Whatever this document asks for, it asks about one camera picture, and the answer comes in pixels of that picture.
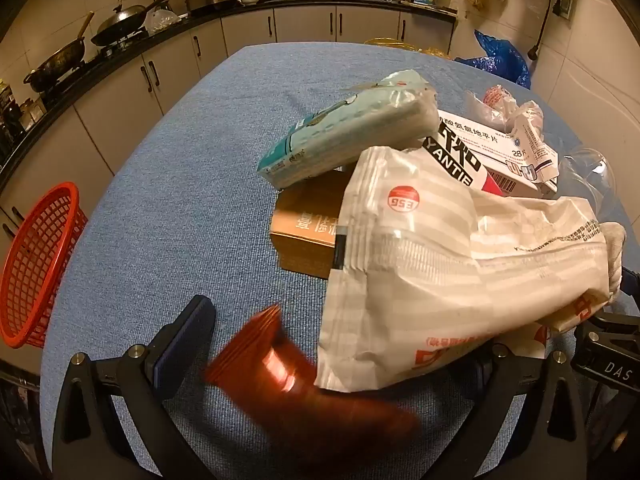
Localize black plug cable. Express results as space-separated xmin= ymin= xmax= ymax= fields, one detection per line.
xmin=526 ymin=0 xmax=557 ymax=60

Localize blue tablecloth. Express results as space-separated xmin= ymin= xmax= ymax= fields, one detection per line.
xmin=47 ymin=42 xmax=631 ymax=480

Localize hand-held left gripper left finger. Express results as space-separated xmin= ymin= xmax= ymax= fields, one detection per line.
xmin=52 ymin=295 xmax=221 ymax=480

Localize red-brown foil packet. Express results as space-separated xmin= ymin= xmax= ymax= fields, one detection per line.
xmin=204 ymin=304 xmax=422 ymax=443

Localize plastic bag beside wok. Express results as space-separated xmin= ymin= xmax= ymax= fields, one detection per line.
xmin=144 ymin=8 xmax=182 ymax=37

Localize grey kitchen base cabinets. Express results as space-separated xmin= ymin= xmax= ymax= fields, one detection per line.
xmin=0 ymin=4 xmax=457 ymax=261

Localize wok with metal lid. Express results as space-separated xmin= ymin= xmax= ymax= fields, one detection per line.
xmin=90 ymin=0 xmax=172 ymax=47

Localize white plastic packet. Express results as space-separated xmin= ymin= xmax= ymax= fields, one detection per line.
xmin=316 ymin=145 xmax=624 ymax=395

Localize white medicine box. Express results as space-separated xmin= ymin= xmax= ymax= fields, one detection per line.
xmin=422 ymin=109 xmax=560 ymax=198

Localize teal tissue pack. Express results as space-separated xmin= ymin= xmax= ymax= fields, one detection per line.
xmin=256 ymin=69 xmax=442 ymax=192

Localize peach cardboard medicine box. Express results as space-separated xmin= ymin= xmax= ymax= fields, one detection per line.
xmin=269 ymin=166 xmax=362 ymax=279

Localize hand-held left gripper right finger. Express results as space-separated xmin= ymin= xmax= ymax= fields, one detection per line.
xmin=435 ymin=342 xmax=621 ymax=480

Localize clear plastic wrapper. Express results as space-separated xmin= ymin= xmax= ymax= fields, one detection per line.
xmin=464 ymin=84 xmax=546 ymax=133

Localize red plastic mesh basket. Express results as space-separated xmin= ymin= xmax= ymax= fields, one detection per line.
xmin=0 ymin=181 xmax=90 ymax=350

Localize row of condiment bottles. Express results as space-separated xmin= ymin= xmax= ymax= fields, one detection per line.
xmin=0 ymin=79 xmax=48 ymax=148

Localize black kitchen countertop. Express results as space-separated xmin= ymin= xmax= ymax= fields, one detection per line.
xmin=0 ymin=0 xmax=458 ymax=181

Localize yellow plastic bag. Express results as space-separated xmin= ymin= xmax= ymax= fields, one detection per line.
xmin=364 ymin=36 xmax=453 ymax=57

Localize gas stove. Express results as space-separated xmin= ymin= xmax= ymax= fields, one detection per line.
xmin=35 ymin=35 xmax=133 ymax=106

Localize blue plastic bag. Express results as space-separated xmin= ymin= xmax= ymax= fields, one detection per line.
xmin=454 ymin=29 xmax=532 ymax=91

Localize clear plastic cup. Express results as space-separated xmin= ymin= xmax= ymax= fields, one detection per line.
xmin=552 ymin=146 xmax=623 ymax=226

